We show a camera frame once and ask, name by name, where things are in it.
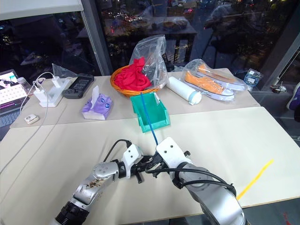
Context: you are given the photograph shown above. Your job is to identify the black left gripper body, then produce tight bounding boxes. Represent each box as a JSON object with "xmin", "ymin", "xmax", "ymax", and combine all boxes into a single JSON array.
[{"xmin": 131, "ymin": 156, "xmax": 150, "ymax": 176}]

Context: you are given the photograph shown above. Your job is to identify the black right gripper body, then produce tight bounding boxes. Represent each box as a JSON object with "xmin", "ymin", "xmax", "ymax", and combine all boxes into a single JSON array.
[{"xmin": 151, "ymin": 151, "xmax": 167, "ymax": 173}]

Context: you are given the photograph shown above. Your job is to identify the blue cable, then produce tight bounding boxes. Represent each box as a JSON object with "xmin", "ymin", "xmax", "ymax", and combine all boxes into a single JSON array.
[{"xmin": 140, "ymin": 92, "xmax": 159, "ymax": 145}]

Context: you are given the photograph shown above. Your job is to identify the green plastic storage bin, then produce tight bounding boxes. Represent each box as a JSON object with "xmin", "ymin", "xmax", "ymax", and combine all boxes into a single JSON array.
[{"xmin": 130, "ymin": 92, "xmax": 172, "ymax": 134}]

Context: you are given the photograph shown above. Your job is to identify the purple tissue pack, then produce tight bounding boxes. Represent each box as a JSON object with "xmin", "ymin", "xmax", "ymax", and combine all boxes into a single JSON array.
[{"xmin": 81, "ymin": 85, "xmax": 113, "ymax": 120}]

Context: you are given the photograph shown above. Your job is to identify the orange wicker basket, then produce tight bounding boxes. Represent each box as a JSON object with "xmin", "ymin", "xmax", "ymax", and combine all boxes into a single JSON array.
[{"xmin": 110, "ymin": 65, "xmax": 165, "ymax": 98}]

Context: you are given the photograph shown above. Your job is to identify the white cylindrical bottle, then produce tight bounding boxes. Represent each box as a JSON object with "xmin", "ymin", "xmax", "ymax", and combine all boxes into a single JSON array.
[{"xmin": 168, "ymin": 76, "xmax": 203, "ymax": 106}]

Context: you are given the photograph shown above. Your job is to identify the red cloth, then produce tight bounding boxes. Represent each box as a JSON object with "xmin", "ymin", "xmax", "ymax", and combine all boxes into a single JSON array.
[{"xmin": 114, "ymin": 58, "xmax": 152, "ymax": 91}]

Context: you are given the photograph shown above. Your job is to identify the orange canvas sneaker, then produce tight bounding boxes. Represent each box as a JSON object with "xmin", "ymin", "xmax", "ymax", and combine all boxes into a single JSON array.
[
  {"xmin": 184, "ymin": 71, "xmax": 235, "ymax": 97},
  {"xmin": 198, "ymin": 63, "xmax": 247, "ymax": 91}
]

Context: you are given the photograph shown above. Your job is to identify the yellow tape strip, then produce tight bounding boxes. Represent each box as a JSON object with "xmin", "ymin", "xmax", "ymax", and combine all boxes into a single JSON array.
[{"xmin": 236, "ymin": 158, "xmax": 275, "ymax": 201}]

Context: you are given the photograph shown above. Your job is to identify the black handheld game console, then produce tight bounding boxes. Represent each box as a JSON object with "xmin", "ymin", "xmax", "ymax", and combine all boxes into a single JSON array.
[{"xmin": 63, "ymin": 73, "xmax": 95, "ymax": 99}]

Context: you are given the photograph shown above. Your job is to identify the orange sneakers in bag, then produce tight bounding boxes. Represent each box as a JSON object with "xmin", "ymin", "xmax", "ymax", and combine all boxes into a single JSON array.
[{"xmin": 181, "ymin": 58, "xmax": 249, "ymax": 102}]

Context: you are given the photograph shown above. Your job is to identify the white charger dock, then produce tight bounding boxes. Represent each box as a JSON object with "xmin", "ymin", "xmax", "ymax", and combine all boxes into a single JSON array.
[{"xmin": 39, "ymin": 77, "xmax": 71, "ymax": 108}]

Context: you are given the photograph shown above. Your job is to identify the large clear plastic bag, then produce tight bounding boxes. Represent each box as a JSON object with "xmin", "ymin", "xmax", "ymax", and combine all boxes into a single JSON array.
[{"xmin": 128, "ymin": 34, "xmax": 168, "ymax": 91}]

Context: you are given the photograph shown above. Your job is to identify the white earbuds case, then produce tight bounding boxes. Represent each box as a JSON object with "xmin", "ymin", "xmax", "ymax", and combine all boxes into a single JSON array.
[{"xmin": 24, "ymin": 113, "xmax": 39, "ymax": 124}]

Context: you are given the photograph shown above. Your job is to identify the small clear plastic bag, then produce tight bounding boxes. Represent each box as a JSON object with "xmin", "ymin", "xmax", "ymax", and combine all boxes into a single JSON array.
[{"xmin": 51, "ymin": 63, "xmax": 78, "ymax": 80}]

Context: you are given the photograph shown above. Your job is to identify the clear plastic bottle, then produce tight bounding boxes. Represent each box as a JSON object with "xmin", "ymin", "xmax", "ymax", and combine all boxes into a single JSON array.
[{"xmin": 16, "ymin": 76, "xmax": 32, "ymax": 97}]

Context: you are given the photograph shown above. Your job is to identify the open laptop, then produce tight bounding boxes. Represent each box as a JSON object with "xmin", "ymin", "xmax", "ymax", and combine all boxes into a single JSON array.
[{"xmin": 0, "ymin": 69, "xmax": 31, "ymax": 128}]

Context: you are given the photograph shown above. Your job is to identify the purple and white shoe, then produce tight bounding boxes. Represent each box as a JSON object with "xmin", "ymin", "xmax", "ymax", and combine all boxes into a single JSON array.
[{"xmin": 287, "ymin": 82, "xmax": 300, "ymax": 122}]

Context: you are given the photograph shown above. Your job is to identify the white roller blind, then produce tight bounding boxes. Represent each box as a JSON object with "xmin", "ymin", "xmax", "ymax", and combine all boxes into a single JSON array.
[{"xmin": 0, "ymin": 0, "xmax": 84, "ymax": 21}]

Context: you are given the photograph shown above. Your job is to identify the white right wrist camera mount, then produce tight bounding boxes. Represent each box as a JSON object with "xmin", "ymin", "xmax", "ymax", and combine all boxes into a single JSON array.
[{"xmin": 156, "ymin": 137, "xmax": 194, "ymax": 170}]

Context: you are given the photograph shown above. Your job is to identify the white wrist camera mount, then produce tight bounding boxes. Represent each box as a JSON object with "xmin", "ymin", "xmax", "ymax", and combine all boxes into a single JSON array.
[
  {"xmin": 156, "ymin": 137, "xmax": 194, "ymax": 170},
  {"xmin": 121, "ymin": 144, "xmax": 143, "ymax": 180}
]

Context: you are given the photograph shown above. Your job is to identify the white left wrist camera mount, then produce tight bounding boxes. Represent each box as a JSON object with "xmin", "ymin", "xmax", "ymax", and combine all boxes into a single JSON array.
[{"xmin": 121, "ymin": 144, "xmax": 143, "ymax": 180}]

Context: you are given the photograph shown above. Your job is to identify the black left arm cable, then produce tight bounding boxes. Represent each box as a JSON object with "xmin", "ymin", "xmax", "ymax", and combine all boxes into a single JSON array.
[{"xmin": 103, "ymin": 139, "xmax": 132, "ymax": 164}]

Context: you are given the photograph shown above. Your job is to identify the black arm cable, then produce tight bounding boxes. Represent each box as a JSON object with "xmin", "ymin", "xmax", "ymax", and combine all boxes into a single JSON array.
[
  {"xmin": 145, "ymin": 167, "xmax": 237, "ymax": 195},
  {"xmin": 103, "ymin": 139, "xmax": 132, "ymax": 164}
]

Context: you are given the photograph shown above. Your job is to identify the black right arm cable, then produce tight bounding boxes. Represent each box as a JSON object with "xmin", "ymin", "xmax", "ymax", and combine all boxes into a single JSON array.
[{"xmin": 145, "ymin": 167, "xmax": 237, "ymax": 195}]

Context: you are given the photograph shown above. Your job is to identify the long white charging cable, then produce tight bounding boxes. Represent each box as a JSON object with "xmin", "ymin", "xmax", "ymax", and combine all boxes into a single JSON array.
[{"xmin": 0, "ymin": 81, "xmax": 51, "ymax": 175}]

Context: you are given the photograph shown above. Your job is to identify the small blue packet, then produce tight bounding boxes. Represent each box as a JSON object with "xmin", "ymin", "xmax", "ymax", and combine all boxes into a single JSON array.
[{"xmin": 243, "ymin": 68, "xmax": 262, "ymax": 92}]

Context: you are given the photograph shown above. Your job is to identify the short white charging cable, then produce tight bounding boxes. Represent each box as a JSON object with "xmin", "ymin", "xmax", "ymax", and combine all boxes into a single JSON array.
[{"xmin": 20, "ymin": 72, "xmax": 56, "ymax": 113}]

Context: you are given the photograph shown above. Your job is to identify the grey window frame post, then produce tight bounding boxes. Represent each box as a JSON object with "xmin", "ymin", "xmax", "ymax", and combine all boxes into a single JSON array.
[{"xmin": 79, "ymin": 0, "xmax": 113, "ymax": 77}]

